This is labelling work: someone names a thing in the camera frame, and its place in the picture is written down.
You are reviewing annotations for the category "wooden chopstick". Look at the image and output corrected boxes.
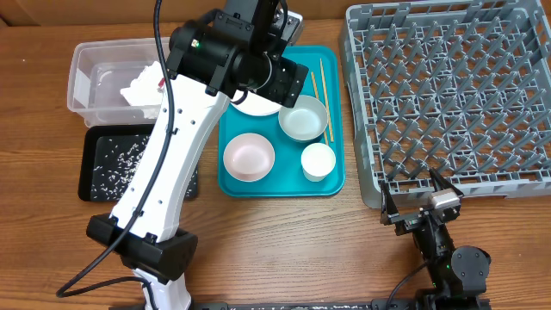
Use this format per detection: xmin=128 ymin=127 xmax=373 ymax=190
xmin=310 ymin=71 xmax=329 ymax=145
xmin=319 ymin=59 xmax=334 ymax=143

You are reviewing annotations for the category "left wooden chopstick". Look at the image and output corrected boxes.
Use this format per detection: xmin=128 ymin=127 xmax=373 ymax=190
xmin=310 ymin=71 xmax=329 ymax=145

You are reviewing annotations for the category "white flat plate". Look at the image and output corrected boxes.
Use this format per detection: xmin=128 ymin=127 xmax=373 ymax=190
xmin=231 ymin=90 xmax=282 ymax=116

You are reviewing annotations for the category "teal plastic tray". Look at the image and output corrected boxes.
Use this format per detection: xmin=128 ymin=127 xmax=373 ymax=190
xmin=218 ymin=46 xmax=346 ymax=197

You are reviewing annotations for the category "white paper cup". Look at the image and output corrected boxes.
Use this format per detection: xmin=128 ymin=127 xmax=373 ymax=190
xmin=300 ymin=143 xmax=337 ymax=182

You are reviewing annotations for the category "right wooden chopstick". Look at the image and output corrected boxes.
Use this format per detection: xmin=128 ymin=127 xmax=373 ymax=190
xmin=319 ymin=59 xmax=334 ymax=143

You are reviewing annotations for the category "grey dishwasher rack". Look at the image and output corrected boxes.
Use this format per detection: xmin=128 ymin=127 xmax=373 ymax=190
xmin=340 ymin=0 xmax=550 ymax=208

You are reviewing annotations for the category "clear plastic bin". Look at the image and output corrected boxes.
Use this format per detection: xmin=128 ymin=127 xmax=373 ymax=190
xmin=67 ymin=38 xmax=160 ymax=127

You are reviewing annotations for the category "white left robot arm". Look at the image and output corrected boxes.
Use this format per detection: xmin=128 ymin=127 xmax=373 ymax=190
xmin=86 ymin=1 xmax=308 ymax=309

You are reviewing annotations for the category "red foil wrapper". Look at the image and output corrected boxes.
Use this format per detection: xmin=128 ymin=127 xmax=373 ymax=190
xmin=158 ymin=77 xmax=165 ymax=93

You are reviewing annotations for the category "white napkin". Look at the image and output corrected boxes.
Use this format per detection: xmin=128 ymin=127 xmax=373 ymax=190
xmin=120 ymin=61 xmax=164 ymax=119

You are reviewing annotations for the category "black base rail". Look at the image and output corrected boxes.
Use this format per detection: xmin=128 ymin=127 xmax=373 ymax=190
xmin=108 ymin=299 xmax=492 ymax=310

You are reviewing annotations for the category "grey-white bowl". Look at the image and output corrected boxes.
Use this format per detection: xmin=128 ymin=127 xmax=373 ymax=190
xmin=278 ymin=95 xmax=328 ymax=142

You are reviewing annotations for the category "pinkish small bowl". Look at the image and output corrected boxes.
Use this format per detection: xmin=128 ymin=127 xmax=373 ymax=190
xmin=223 ymin=133 xmax=276 ymax=183

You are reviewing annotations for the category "black plastic tray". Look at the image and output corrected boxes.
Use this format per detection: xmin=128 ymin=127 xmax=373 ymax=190
xmin=77 ymin=123 xmax=201 ymax=202

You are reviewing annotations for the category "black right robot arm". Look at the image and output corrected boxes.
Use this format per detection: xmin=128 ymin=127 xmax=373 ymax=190
xmin=381 ymin=168 xmax=492 ymax=309

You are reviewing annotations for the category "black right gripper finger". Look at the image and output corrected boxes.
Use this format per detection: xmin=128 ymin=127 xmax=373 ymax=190
xmin=430 ymin=168 xmax=463 ymax=198
xmin=380 ymin=182 xmax=399 ymax=225

